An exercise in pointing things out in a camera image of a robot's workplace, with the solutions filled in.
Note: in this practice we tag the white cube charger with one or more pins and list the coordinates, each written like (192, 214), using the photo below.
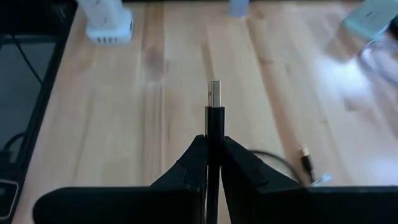
(105, 21)

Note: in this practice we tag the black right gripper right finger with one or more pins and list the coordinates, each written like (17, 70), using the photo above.
(280, 205)

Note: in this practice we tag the small black device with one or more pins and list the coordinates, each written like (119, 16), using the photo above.
(7, 199)

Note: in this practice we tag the green cube charger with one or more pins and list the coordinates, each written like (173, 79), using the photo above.
(367, 18)

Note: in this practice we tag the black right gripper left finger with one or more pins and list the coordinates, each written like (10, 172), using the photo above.
(140, 205)

